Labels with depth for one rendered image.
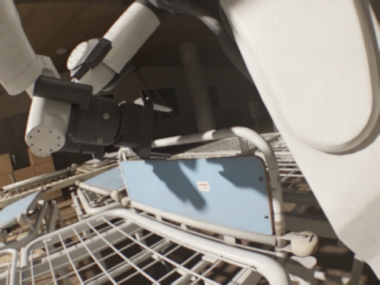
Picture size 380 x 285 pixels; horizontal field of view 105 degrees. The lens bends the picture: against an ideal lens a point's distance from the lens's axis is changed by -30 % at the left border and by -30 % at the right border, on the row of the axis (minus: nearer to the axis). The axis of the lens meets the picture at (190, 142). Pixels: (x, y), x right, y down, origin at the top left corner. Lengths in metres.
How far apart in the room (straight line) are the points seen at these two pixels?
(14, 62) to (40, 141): 0.13
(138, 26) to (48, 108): 0.28
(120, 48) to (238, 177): 0.39
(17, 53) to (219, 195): 0.50
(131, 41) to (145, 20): 0.06
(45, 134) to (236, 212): 0.43
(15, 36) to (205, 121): 6.17
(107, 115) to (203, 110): 6.01
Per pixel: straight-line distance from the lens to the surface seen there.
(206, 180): 0.54
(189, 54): 6.66
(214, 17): 0.21
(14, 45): 0.30
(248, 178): 0.45
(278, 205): 0.45
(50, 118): 0.33
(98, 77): 0.52
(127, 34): 0.50
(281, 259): 0.54
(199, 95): 6.37
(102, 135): 0.36
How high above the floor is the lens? 0.82
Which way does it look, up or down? 6 degrees down
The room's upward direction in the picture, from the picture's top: 13 degrees counter-clockwise
